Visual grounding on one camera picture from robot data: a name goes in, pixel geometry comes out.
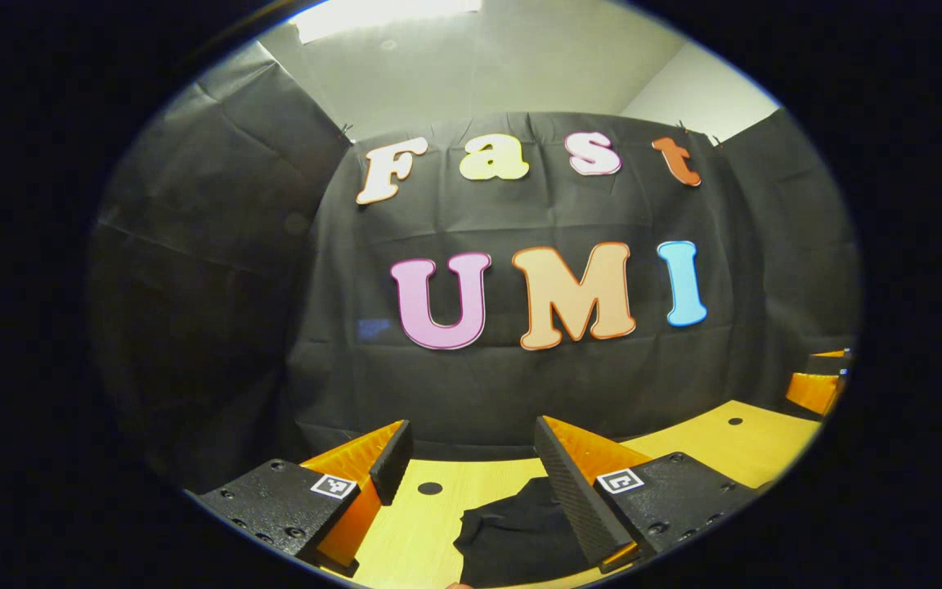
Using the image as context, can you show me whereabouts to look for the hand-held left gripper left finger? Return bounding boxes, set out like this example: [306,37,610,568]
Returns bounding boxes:
[193,420,413,573]

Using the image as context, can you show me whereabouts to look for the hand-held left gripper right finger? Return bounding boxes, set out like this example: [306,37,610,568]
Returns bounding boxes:
[534,415,758,573]

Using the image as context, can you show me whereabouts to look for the black garment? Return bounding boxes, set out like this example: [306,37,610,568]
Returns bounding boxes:
[453,477,596,588]

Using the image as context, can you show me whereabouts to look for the black backdrop cloth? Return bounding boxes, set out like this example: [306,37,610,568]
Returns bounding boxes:
[87,41,861,492]

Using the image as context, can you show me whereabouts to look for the ceiling light panel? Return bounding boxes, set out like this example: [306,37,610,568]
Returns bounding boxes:
[291,0,484,44]

